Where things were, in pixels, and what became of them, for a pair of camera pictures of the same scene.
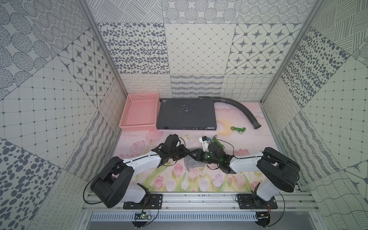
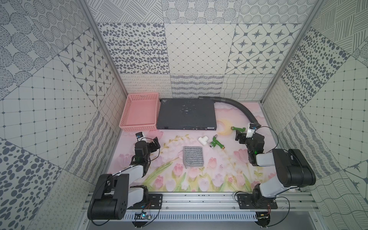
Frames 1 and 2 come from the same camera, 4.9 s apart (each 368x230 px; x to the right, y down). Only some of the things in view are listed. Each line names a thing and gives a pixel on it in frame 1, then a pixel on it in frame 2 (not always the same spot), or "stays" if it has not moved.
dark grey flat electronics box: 188,114 stays
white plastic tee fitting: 201,140 stays
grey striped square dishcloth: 190,163 stays
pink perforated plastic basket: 140,113 stays
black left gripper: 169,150 to 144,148
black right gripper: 199,152 to 238,133
